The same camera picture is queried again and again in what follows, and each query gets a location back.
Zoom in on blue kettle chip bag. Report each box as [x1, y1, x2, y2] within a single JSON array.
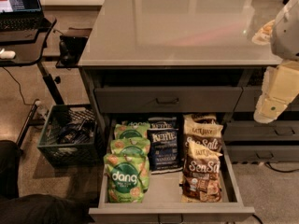
[[149, 117, 177, 129], [148, 129, 180, 174]]

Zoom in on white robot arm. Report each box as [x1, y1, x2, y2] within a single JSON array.
[[252, 0, 299, 123]]

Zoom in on right grey drawer stack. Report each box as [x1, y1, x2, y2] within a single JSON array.
[[223, 86, 299, 162]]

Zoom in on middle brown sea salt bag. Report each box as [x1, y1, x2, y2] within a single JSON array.
[[183, 120, 223, 154]]

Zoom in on grey cabinet with glass counter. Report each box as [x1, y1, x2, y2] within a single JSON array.
[[79, 0, 298, 224]]

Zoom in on front brown sea salt bag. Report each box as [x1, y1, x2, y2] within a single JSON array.
[[181, 141, 222, 203]]

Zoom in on green dang bag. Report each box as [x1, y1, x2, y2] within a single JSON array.
[[114, 124, 150, 139], [121, 120, 150, 127], [110, 137, 150, 156], [104, 154, 150, 203]]

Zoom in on middle green Dang bag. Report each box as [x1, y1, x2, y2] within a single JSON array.
[[110, 137, 150, 156]]

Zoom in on rear green Dang bag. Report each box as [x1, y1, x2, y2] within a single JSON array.
[[114, 124, 150, 139]]

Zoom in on open grey middle drawer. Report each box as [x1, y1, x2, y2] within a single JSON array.
[[90, 115, 254, 224]]

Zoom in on closed grey top drawer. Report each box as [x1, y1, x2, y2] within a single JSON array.
[[94, 87, 242, 113]]

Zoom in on front green Dang bag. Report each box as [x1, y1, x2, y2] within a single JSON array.
[[104, 154, 150, 203]]

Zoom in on black stool with device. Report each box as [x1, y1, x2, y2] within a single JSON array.
[[56, 27, 92, 68]]

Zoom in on dark green plastic crate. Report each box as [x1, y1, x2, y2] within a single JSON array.
[[37, 105, 99, 168]]

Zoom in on black laptop stand table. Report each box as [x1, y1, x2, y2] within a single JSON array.
[[0, 15, 65, 147]]

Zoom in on person's dark clothed legs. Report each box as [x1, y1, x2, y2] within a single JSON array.
[[0, 140, 93, 224]]

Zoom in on open laptop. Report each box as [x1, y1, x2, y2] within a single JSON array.
[[0, 0, 44, 32]]

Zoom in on white computer mouse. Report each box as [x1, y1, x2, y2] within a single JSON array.
[[0, 49, 16, 60]]

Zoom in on black floor cable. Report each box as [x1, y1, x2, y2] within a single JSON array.
[[2, 66, 34, 106]]

